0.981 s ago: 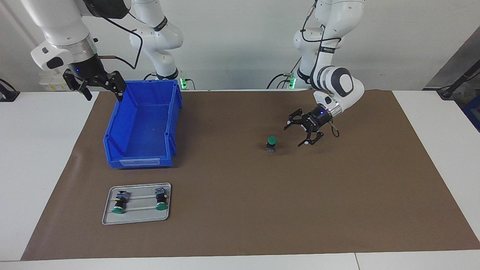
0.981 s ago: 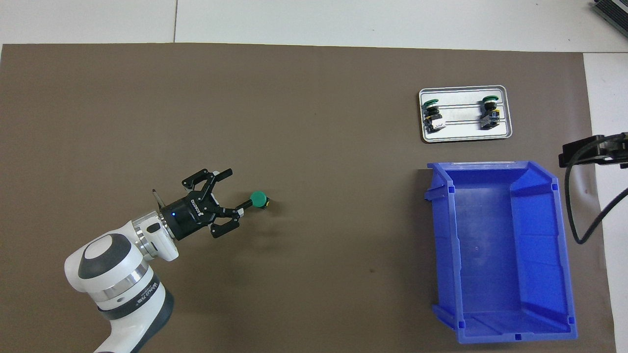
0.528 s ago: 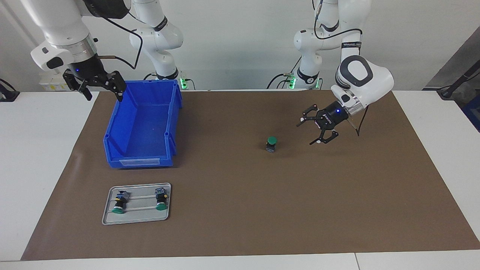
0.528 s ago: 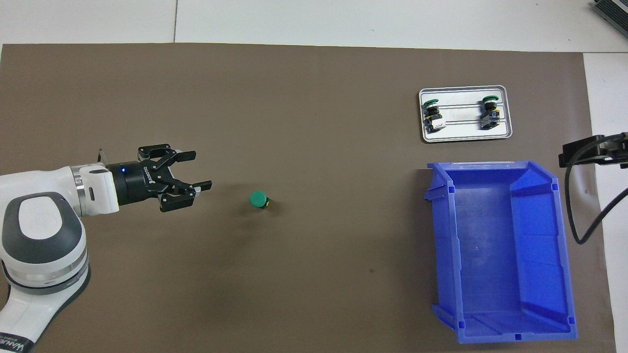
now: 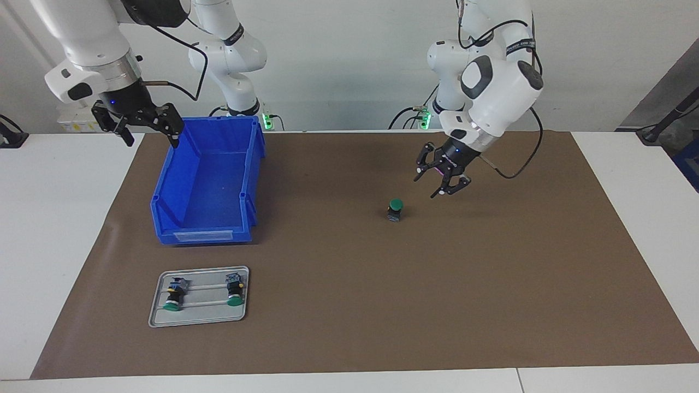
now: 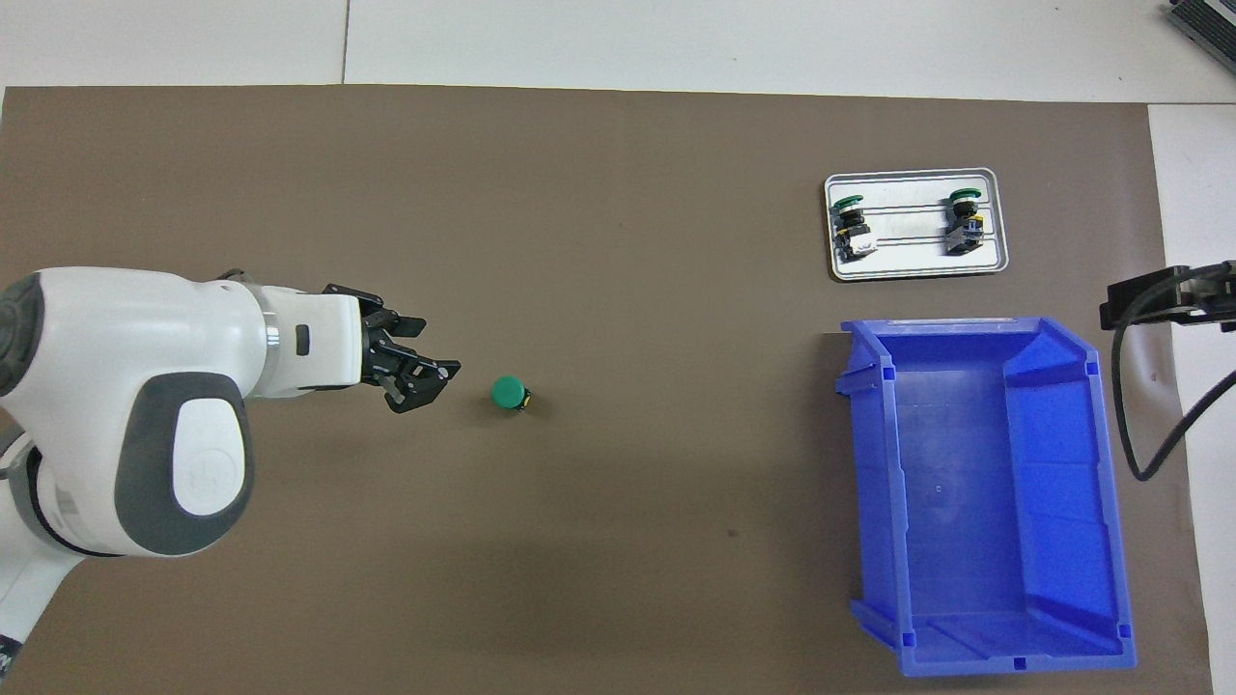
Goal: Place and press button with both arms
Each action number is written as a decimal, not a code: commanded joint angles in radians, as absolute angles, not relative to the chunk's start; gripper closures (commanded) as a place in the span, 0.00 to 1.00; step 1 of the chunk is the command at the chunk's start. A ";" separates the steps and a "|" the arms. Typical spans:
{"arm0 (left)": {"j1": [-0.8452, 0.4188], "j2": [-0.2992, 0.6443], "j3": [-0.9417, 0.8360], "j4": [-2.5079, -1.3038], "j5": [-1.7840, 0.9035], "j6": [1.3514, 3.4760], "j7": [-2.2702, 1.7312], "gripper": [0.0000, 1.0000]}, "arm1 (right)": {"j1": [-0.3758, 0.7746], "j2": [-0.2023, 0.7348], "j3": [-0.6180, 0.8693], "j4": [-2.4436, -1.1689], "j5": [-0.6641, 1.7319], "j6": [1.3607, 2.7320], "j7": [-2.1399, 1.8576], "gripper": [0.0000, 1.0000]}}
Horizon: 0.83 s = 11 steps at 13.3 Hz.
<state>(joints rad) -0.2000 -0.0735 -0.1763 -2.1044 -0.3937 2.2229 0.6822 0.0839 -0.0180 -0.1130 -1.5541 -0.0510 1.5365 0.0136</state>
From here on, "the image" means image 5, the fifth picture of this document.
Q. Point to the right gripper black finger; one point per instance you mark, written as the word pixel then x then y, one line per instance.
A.
pixel 112 121
pixel 166 117

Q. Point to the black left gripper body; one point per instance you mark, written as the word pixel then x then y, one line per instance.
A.
pixel 457 155

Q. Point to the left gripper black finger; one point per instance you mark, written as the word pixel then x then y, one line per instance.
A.
pixel 456 184
pixel 428 161

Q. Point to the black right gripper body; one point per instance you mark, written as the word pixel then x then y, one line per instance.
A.
pixel 125 101

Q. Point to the green push button switch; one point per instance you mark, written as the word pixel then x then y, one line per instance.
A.
pixel 175 297
pixel 235 292
pixel 395 205

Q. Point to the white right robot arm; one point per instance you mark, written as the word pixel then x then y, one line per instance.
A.
pixel 82 27

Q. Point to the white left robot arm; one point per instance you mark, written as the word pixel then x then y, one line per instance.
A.
pixel 502 98

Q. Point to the green lit base connector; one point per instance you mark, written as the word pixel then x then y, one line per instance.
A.
pixel 425 117
pixel 267 119

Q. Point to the blue plastic storage bin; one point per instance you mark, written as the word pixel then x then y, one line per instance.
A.
pixel 207 180

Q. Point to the black table clamp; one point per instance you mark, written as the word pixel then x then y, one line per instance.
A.
pixel 11 139

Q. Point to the brown table mat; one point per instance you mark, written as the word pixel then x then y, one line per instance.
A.
pixel 382 300

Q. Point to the black stand pole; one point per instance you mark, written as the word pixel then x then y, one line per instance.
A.
pixel 650 135

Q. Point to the silver metal tray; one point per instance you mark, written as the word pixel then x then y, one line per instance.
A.
pixel 207 314

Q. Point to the blue crate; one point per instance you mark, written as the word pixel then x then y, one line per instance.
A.
pixel 689 164

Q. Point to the white wall socket box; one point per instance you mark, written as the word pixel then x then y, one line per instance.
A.
pixel 73 123

